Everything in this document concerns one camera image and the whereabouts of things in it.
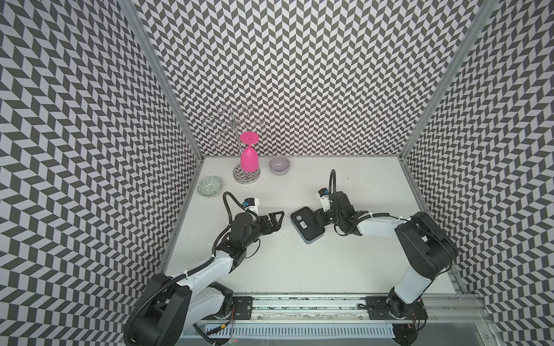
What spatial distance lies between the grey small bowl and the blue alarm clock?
23 centimetres

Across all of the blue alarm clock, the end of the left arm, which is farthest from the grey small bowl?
the end of the left arm

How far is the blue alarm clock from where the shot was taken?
0.88 metres

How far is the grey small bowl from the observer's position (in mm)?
1096

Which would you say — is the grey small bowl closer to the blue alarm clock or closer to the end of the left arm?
the blue alarm clock
